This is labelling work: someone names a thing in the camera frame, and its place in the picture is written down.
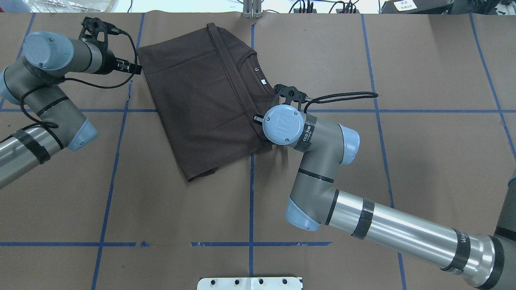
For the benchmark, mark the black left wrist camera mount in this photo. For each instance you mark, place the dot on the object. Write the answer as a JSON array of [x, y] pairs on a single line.
[[96, 31]]

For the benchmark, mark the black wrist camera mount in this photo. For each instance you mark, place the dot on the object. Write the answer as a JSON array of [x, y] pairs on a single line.
[[290, 94], [96, 31]]

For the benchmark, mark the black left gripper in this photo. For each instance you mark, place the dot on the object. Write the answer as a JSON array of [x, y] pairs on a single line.
[[108, 64]]

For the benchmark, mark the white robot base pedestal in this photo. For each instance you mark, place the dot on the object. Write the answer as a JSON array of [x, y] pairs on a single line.
[[251, 283]]

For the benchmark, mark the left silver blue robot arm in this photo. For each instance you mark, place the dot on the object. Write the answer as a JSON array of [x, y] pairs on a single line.
[[33, 83]]

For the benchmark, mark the dark brown t-shirt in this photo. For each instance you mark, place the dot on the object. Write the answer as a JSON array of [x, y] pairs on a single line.
[[207, 86]]

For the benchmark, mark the black box with label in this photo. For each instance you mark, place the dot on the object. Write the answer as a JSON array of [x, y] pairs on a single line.
[[431, 7]]

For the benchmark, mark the clear plastic bag sheet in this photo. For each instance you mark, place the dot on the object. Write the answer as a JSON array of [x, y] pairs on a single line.
[[71, 6]]

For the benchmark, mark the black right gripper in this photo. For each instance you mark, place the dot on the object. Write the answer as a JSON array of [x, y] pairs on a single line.
[[256, 119]]

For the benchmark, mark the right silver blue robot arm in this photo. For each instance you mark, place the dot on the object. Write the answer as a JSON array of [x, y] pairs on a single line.
[[450, 168]]

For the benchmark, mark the aluminium frame post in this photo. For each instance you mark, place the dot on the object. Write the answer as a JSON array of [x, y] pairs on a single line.
[[252, 9]]

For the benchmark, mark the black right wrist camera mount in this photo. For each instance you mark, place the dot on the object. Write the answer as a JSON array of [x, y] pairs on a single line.
[[290, 94]]

